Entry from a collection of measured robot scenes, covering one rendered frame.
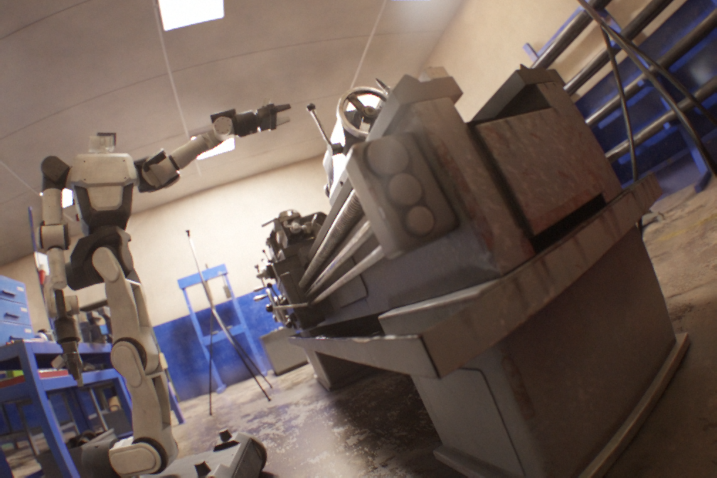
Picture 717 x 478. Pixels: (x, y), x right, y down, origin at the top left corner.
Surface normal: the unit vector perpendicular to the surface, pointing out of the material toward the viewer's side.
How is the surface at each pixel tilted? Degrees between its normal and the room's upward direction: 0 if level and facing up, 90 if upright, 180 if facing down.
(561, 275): 90
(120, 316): 90
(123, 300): 114
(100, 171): 92
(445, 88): 90
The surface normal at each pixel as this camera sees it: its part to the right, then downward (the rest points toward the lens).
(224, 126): 0.37, -0.04
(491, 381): -0.88, 0.31
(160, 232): 0.26, -0.36
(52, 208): 0.64, -0.43
